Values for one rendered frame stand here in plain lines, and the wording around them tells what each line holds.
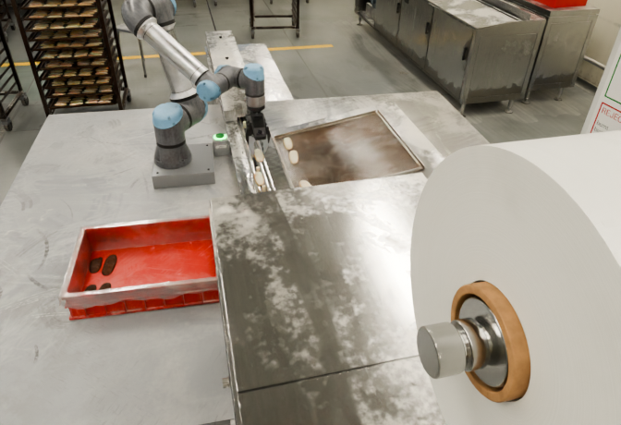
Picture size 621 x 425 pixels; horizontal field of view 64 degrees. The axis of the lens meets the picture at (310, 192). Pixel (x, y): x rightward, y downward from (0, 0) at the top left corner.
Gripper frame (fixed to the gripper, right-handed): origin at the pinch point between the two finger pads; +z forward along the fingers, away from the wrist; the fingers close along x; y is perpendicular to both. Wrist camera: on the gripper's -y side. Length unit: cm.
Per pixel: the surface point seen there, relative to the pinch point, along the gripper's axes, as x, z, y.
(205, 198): 23.1, 12.0, -10.6
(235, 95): 3, 1, 62
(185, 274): 32, 12, -52
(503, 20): -228, 9, 187
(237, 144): 6.3, 7.6, 21.9
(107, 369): 53, 12, -83
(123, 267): 52, 12, -45
